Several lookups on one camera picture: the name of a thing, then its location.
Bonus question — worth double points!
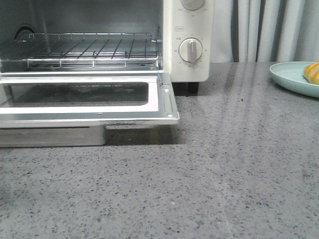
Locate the glass oven door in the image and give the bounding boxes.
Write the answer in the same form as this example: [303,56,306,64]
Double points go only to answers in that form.
[0,72,179,147]

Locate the golden croissant bread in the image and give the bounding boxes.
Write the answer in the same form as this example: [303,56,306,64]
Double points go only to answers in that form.
[303,62,319,85]

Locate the black oven foot right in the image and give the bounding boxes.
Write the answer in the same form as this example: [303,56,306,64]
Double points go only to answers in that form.
[187,82,199,94]

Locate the white Toshiba toaster oven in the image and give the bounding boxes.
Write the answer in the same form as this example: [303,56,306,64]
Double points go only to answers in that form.
[0,0,214,83]

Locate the lower cream timer knob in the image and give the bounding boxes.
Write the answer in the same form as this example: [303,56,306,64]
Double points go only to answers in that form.
[179,38,203,63]

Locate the upper cream temperature knob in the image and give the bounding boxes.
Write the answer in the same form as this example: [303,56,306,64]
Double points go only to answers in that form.
[181,0,205,10]

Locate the light green plate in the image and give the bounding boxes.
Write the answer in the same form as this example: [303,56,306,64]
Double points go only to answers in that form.
[269,61,319,98]

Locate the grey white curtain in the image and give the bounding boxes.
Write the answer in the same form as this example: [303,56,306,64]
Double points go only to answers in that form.
[211,0,319,63]

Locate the metal wire oven rack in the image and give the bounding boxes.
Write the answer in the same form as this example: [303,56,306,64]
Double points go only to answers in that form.
[0,33,162,73]

